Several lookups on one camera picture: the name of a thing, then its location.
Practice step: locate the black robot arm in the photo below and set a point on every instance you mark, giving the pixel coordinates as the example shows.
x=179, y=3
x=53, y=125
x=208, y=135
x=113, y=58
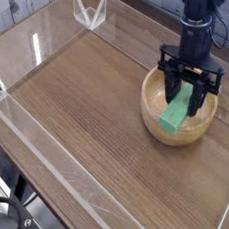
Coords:
x=200, y=13

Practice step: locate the brown wooden bowl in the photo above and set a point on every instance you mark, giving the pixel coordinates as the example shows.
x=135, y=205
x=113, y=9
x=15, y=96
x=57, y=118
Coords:
x=153, y=102

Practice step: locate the black table leg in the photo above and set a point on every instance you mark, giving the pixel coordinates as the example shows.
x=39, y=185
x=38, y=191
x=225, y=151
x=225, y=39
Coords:
x=20, y=188

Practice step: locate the clear acrylic enclosure wall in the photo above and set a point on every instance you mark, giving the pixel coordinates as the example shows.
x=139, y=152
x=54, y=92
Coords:
x=70, y=120

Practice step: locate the black metal bracket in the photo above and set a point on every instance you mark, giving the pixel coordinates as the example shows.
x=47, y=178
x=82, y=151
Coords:
x=28, y=222

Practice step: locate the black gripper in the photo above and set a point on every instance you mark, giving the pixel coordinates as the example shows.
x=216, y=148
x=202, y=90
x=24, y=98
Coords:
x=191, y=61

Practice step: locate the green rectangular block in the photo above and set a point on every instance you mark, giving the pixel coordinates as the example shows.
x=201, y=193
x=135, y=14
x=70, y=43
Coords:
x=175, y=113

